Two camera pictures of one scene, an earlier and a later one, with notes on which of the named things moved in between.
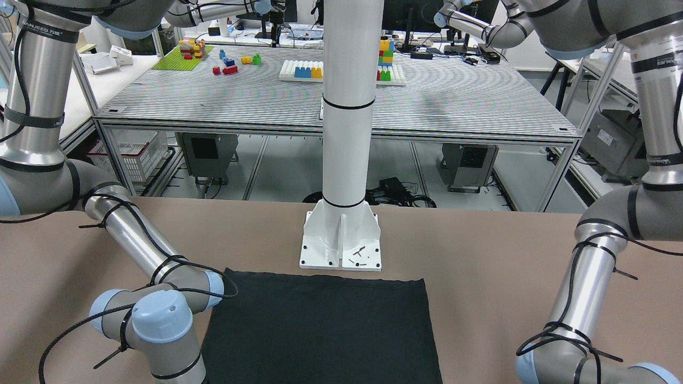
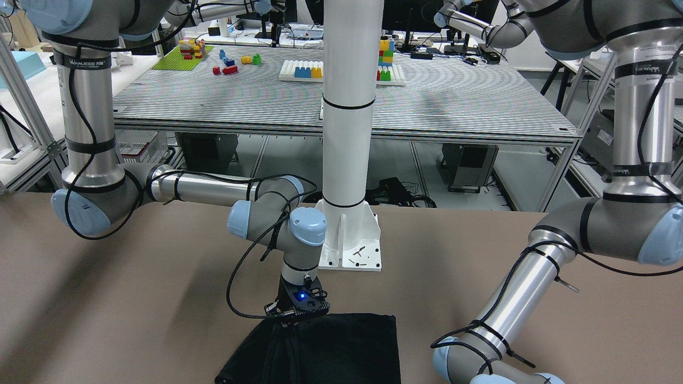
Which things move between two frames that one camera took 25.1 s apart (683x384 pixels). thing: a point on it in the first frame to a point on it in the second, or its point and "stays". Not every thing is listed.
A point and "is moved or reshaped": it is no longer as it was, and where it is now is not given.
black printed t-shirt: (269, 328) is moved or reshaped
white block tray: (287, 70) stays
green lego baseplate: (174, 61) stays
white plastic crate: (141, 150) stays
